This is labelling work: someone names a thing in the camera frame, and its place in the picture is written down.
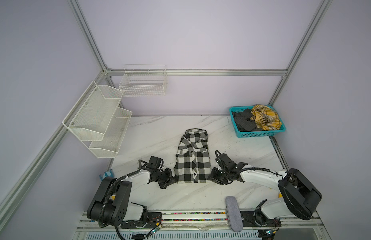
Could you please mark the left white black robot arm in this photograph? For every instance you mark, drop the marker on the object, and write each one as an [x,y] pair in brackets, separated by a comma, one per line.
[111,204]

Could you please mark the teal plastic basket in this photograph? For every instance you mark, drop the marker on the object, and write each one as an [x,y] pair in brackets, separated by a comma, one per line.
[253,134]

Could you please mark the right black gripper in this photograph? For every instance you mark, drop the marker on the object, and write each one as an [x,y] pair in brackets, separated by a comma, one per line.
[213,177]

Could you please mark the white mesh two-tier shelf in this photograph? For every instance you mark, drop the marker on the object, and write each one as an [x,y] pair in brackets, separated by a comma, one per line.
[98,121]

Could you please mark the aluminium frame profile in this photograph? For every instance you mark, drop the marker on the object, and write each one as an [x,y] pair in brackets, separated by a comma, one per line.
[201,72]

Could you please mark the white wire wall basket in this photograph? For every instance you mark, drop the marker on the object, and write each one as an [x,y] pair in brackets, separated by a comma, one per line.
[144,80]

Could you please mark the dark grey striped shirt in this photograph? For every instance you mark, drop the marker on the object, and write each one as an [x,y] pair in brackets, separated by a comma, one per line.
[244,122]

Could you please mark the grey foam microphone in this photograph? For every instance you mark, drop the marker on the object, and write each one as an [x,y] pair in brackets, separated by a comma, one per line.
[233,214]

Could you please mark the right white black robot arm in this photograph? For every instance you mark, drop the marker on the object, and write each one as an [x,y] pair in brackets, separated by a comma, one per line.
[299,197]

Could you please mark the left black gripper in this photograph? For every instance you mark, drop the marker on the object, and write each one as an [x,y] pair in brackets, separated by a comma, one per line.
[169,180]

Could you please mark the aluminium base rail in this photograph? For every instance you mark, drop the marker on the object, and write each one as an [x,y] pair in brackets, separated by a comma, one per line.
[205,225]

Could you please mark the yellow plaid shirt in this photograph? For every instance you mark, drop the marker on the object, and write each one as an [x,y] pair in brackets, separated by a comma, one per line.
[266,118]

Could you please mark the black white checkered shirt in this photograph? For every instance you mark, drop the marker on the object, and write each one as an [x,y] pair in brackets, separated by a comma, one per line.
[192,158]

